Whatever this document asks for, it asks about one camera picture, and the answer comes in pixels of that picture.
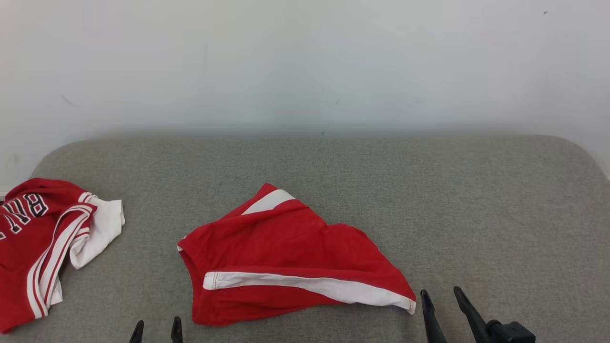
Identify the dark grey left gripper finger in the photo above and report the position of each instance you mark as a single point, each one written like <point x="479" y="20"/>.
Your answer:
<point x="177" y="331"/>
<point x="137" y="333"/>

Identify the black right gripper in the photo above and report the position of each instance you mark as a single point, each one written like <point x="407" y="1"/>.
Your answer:
<point x="512" y="333"/>

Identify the red basketball jersey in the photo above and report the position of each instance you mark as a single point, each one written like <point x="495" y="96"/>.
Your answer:
<point x="19" y="267"/>

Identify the grey fabric sofa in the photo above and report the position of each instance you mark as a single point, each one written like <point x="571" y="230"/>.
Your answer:
<point x="429" y="200"/>

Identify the red shorts with white stripes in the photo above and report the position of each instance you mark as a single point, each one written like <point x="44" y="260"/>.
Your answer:
<point x="286" y="243"/>

